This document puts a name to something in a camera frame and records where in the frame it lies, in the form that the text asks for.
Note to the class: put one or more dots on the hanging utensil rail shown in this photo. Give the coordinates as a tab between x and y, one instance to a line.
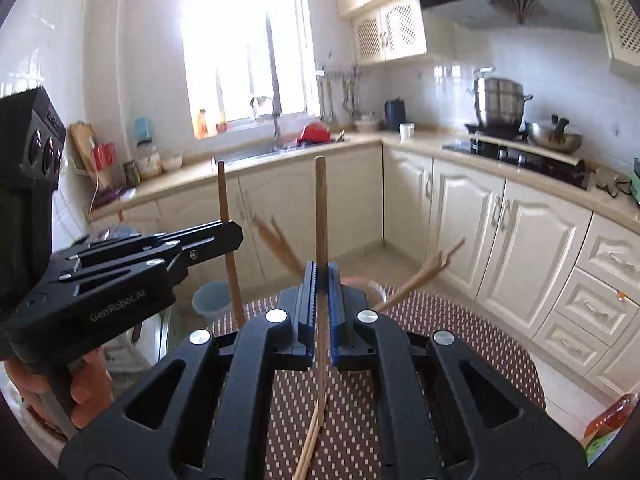
339	95

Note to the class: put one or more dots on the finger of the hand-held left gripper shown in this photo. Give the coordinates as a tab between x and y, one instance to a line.
150	234
210	245

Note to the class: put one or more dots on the steel stockpot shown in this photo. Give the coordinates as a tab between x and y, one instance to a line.
500	102

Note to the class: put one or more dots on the beige power strip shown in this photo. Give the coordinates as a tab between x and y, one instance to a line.
610	182

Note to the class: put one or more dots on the steel wok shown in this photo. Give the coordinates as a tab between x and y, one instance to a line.
555	141

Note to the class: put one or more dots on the brown dotted placemat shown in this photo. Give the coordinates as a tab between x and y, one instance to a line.
450	330

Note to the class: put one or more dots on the bundle of wooden chopsticks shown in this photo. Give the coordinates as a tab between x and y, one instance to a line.
280	250

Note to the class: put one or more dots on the white cup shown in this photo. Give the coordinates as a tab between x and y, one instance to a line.
406	132

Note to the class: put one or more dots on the white jar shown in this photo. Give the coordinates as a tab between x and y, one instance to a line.
149	162

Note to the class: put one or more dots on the blue container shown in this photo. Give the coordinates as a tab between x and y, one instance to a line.
143	130

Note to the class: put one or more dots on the dark jar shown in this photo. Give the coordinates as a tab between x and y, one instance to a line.
130	172

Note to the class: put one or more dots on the purple bag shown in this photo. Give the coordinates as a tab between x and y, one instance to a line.
112	196

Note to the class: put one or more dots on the black gas stove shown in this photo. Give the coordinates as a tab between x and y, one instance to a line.
520	160

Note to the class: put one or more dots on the wooden chopstick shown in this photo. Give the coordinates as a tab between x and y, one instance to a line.
301	460
321	210
311	452
229	240

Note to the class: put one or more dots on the kitchen window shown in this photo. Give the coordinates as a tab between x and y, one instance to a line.
250	50

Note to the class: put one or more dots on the small white bowl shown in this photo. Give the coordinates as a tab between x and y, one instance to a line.
171	161

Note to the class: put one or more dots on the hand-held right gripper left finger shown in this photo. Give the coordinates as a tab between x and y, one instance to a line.
307	320

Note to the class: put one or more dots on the red package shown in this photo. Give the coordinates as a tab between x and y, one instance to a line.
104	156

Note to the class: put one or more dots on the cream drawer unit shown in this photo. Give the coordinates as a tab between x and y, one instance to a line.
600	305

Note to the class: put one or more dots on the lattice-door wall cabinet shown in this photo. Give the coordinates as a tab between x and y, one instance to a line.
620	15
390	30

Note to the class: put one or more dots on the person's left hand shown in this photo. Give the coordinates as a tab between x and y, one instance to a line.
90	385

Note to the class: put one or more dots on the steel sink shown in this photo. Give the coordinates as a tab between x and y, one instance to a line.
260	152

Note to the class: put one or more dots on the orange plastic bottle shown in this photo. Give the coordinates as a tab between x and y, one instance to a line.
612	415

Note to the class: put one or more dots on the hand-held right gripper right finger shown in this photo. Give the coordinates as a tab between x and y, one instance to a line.
337	330

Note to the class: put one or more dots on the pink cup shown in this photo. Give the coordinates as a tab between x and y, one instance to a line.
375	292

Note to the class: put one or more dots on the red bowl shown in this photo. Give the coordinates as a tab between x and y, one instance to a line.
314	135

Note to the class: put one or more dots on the green kitchen appliance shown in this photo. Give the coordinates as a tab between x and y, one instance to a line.
636	182

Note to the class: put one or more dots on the range hood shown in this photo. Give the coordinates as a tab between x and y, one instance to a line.
515	10

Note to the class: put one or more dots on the steel faucet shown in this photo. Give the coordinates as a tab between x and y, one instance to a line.
276	125

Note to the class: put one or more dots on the dark kettle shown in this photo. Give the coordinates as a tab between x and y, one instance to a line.
394	115

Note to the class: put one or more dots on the small orange bottle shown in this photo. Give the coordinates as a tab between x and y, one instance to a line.
202	124

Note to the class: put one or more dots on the cream sink base cabinet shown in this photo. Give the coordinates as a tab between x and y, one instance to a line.
280	195

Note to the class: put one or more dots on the cream stove base cabinet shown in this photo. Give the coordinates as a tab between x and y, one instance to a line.
525	255

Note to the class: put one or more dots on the wooden cutting board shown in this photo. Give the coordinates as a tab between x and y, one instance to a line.
82	147

